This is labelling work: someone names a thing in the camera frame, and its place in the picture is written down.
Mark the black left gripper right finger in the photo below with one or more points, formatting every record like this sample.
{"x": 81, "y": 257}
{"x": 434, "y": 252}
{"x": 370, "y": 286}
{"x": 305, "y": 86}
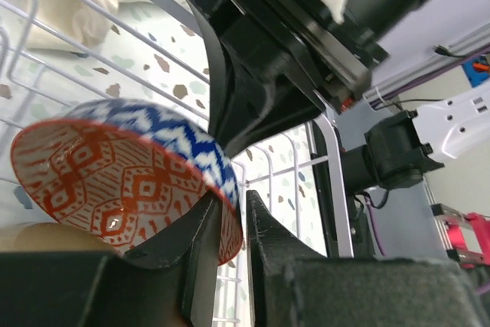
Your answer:
{"x": 292, "y": 285}

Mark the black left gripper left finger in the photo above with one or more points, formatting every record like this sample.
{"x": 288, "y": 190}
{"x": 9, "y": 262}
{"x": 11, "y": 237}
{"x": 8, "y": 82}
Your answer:
{"x": 168, "y": 280}

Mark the black glazed tan bowl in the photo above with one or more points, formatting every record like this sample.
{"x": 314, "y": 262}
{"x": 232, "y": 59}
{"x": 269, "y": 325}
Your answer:
{"x": 49, "y": 237}

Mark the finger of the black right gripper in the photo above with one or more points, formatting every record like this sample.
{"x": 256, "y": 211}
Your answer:
{"x": 262, "y": 75}

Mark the white wire dish rack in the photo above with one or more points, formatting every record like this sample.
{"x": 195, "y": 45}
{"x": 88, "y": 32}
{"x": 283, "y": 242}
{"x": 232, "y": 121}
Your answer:
{"x": 145, "y": 206}

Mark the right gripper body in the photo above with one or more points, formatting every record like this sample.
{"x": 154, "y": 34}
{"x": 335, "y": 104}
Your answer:
{"x": 342, "y": 57}

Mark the red blue patterned bowl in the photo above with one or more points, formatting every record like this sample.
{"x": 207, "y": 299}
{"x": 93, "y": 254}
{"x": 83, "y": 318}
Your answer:
{"x": 125, "y": 169}

